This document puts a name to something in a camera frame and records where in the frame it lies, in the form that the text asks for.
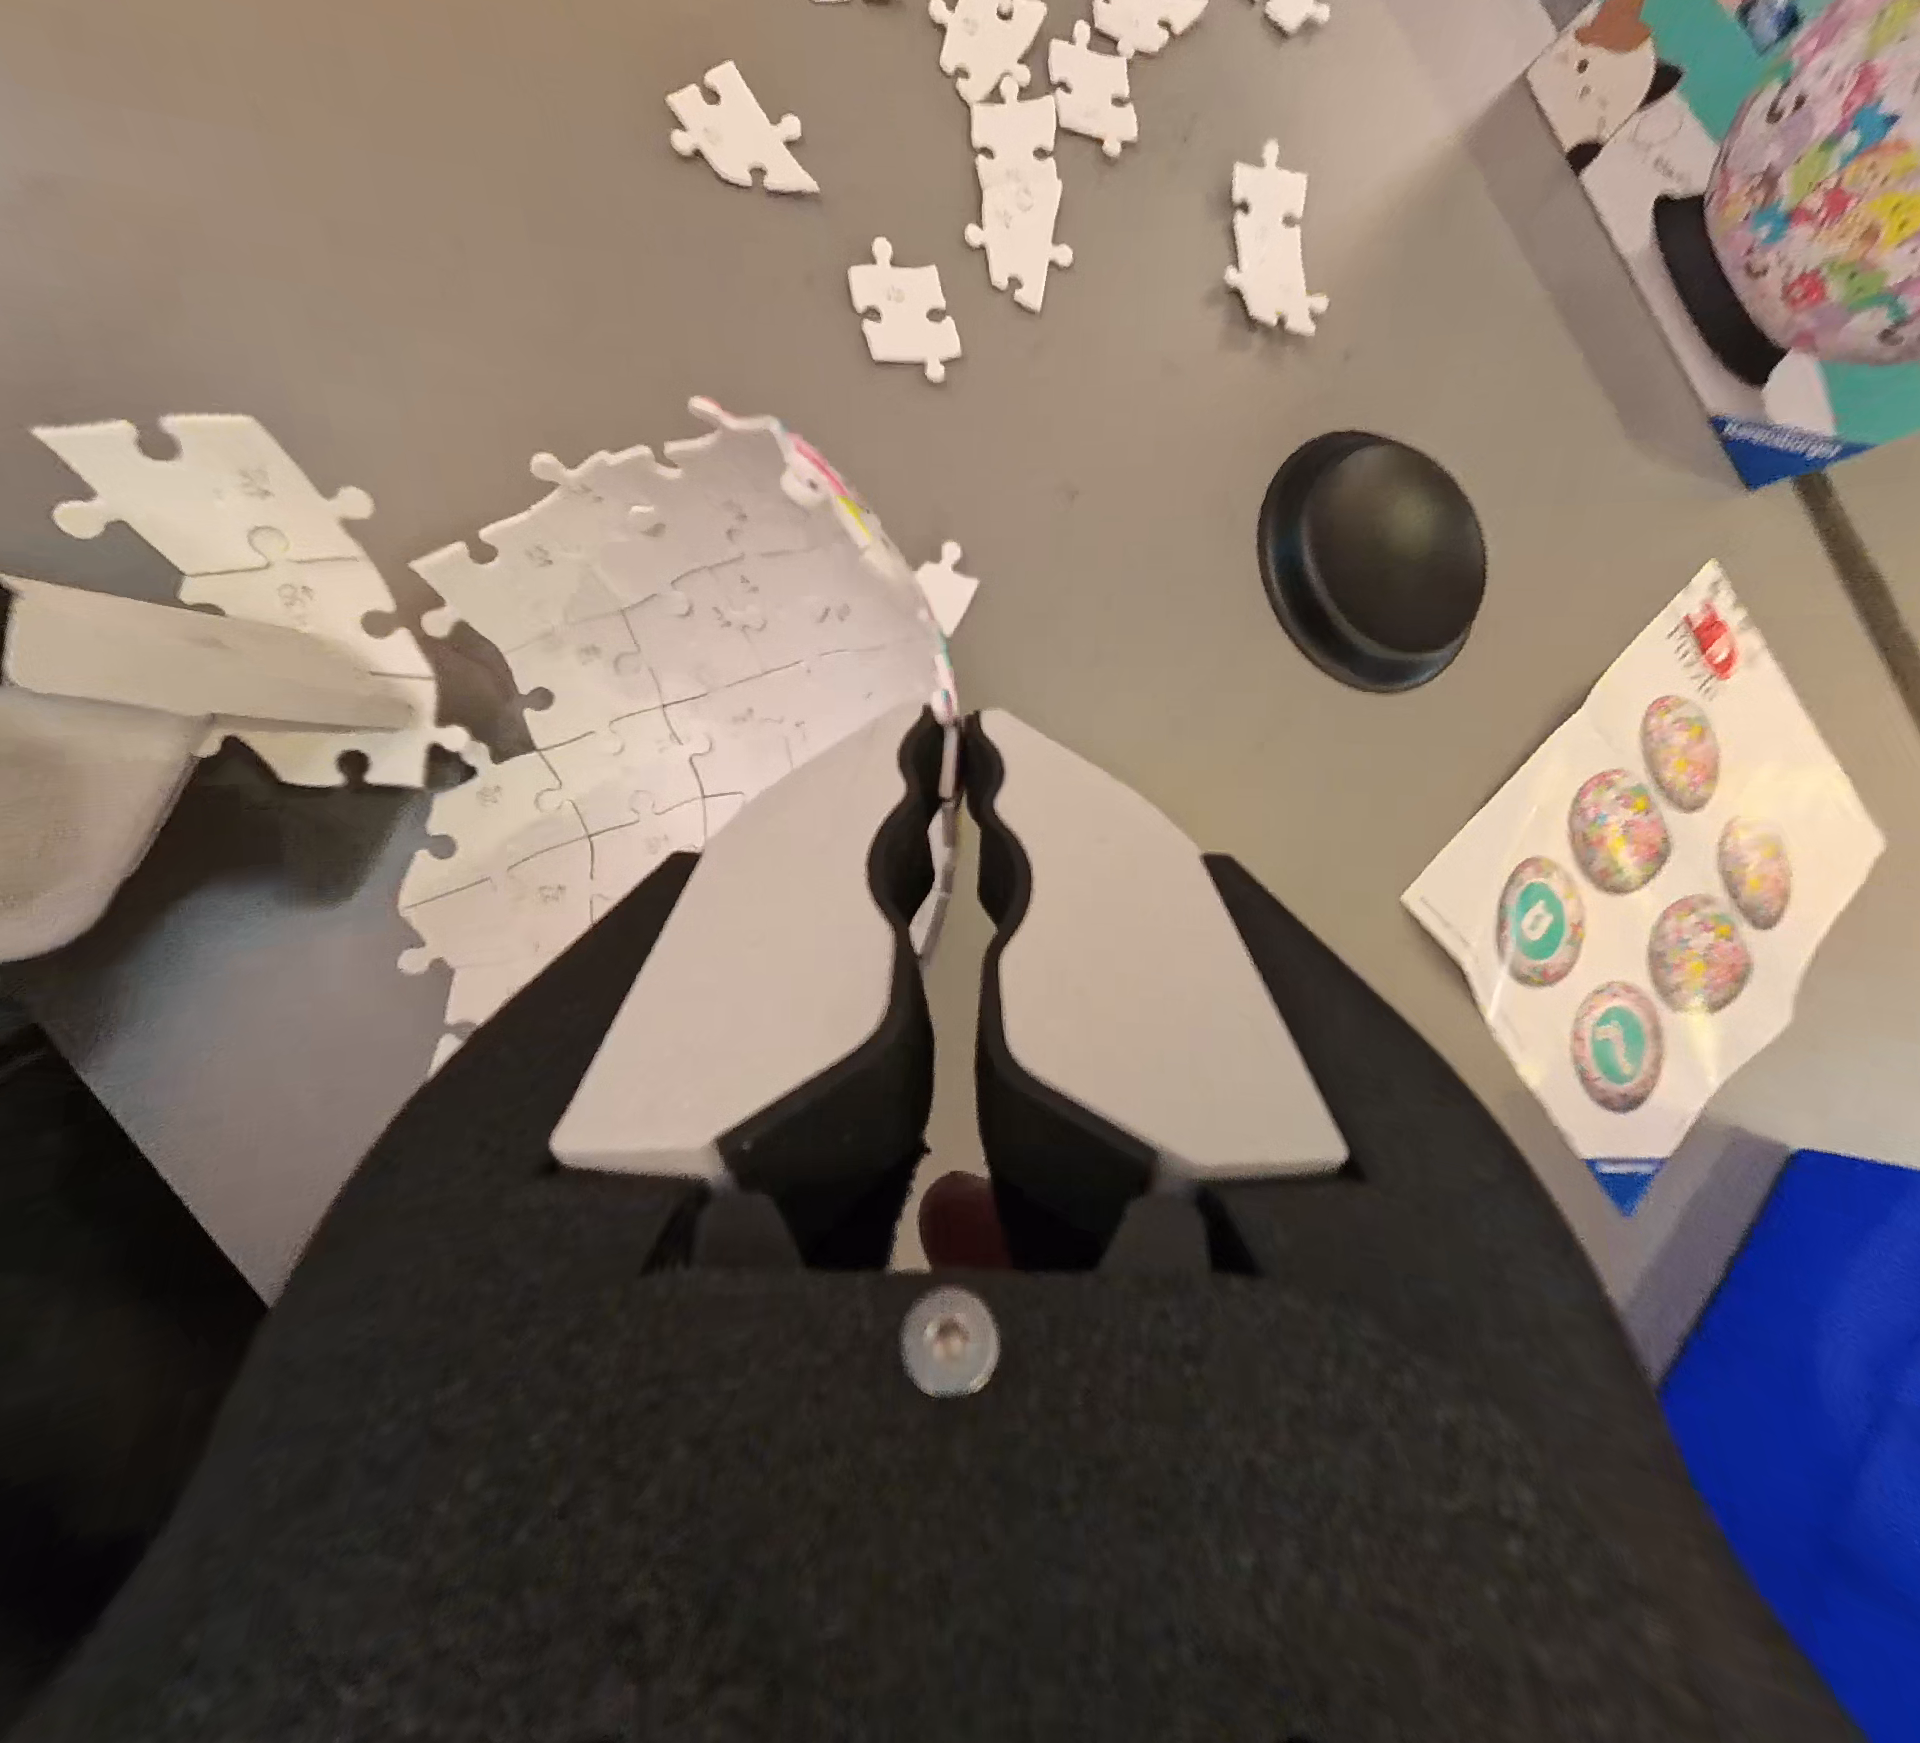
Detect printed puzzle instruction sheet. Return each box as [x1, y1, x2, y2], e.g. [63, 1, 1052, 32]
[1399, 557, 1889, 1216]

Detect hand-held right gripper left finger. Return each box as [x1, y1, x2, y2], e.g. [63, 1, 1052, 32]
[547, 708, 962, 1193]

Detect blue plastic bin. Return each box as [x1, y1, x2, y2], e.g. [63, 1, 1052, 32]
[1654, 1146, 1920, 1743]

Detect partly built puzzle ball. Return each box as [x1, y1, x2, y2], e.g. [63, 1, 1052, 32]
[393, 397, 962, 1081]

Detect joined white puzzle pieces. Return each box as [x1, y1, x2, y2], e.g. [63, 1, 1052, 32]
[30, 412, 483, 795]

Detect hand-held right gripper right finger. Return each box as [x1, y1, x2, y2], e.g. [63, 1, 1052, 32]
[959, 708, 1352, 1193]

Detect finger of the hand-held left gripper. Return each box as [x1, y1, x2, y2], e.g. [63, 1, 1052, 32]
[0, 571, 440, 734]
[0, 690, 206, 967]

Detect black round ball stand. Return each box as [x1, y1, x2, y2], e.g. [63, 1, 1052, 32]
[1257, 428, 1490, 699]

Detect scatter of white puzzle pieces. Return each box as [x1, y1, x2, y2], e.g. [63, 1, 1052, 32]
[665, 0, 1334, 639]

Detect colourful puzzle ball box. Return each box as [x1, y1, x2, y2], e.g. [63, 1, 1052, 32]
[1524, 0, 1920, 495]

